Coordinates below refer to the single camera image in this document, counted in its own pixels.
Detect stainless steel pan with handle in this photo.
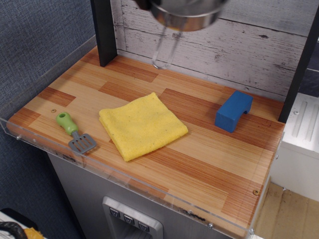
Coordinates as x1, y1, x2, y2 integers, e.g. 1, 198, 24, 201
150, 0, 227, 69

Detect yellow folded cloth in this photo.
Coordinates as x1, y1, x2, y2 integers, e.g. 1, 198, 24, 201
99, 92, 188, 162

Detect blue wooden arch block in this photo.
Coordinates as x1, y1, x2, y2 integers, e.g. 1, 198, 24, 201
215, 91, 253, 133

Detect silver dispenser button panel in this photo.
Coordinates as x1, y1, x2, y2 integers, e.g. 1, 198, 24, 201
102, 196, 164, 239

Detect grey toy fridge cabinet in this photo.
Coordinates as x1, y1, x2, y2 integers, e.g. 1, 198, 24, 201
49, 154, 227, 239

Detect white grooved metal block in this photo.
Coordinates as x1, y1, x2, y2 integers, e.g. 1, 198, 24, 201
283, 93, 319, 158

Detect clear acrylic table guard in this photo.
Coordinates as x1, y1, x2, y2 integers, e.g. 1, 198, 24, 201
2, 50, 284, 238

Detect green handled grey toy spatula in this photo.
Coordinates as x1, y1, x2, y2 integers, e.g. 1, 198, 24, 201
56, 112, 97, 154

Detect black left vertical post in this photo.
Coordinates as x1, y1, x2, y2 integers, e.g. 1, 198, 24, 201
90, 0, 118, 67

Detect black vertical post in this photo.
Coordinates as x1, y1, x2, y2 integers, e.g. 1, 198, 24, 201
90, 0, 118, 67
278, 8, 319, 123

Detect black right vertical post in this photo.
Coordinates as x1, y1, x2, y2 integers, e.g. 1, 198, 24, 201
278, 8, 319, 123

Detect black cable bundle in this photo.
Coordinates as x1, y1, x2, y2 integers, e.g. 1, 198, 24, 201
0, 221, 27, 239

